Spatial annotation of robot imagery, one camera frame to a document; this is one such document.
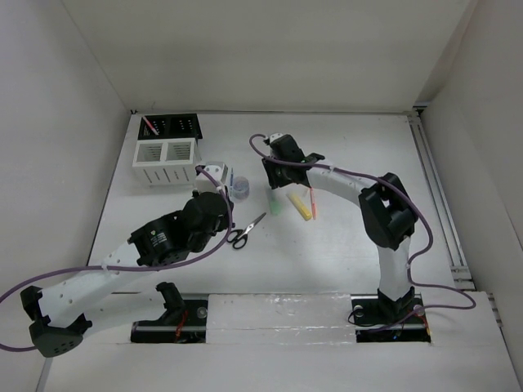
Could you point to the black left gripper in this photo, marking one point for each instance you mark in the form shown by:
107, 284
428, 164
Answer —
225, 222

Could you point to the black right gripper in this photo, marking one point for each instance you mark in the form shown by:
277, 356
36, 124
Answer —
274, 180

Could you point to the red pen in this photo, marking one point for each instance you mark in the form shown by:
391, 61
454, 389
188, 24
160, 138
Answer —
150, 126
313, 204

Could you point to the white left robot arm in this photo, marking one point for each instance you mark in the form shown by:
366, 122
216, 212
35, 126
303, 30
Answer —
63, 314

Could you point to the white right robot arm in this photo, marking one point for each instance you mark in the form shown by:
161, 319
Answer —
388, 218

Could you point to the green highlighter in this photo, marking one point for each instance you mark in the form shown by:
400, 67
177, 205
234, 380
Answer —
274, 202

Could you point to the yellow highlighter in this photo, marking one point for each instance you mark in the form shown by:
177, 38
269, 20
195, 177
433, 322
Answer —
300, 206

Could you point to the white slotted organizer box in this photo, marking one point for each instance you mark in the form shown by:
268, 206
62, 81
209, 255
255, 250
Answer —
166, 162

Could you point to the black slotted organizer box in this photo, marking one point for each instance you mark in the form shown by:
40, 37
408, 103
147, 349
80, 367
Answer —
171, 126

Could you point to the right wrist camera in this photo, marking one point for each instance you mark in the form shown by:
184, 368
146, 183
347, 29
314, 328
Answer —
273, 137

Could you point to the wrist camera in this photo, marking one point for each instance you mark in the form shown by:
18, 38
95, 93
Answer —
273, 137
211, 176

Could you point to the black handled scissors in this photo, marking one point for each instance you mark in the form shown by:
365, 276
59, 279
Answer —
238, 238

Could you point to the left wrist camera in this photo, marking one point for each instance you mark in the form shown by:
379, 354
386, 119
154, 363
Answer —
211, 176

